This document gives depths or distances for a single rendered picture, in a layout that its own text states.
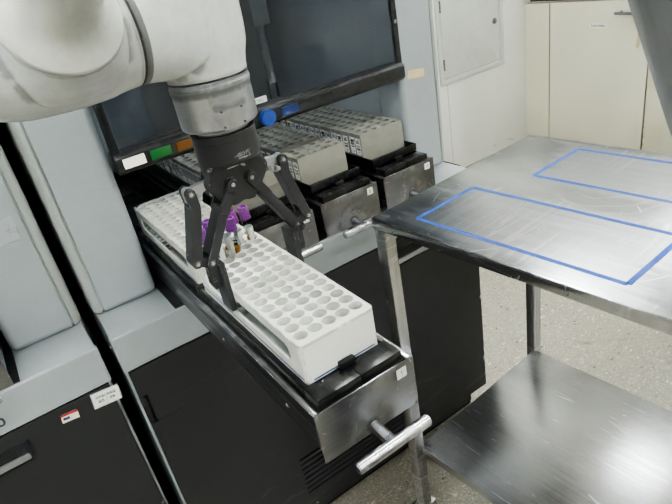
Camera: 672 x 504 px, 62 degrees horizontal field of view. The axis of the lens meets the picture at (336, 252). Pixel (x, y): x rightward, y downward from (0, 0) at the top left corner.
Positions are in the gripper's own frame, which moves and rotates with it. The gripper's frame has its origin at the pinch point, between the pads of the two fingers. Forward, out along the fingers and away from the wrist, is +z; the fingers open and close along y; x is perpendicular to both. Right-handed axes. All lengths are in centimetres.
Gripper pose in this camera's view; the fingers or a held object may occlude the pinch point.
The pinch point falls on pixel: (262, 275)
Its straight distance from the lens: 75.5
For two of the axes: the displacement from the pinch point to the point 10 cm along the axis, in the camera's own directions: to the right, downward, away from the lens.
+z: 1.7, 8.6, 4.7
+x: -5.7, -3.1, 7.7
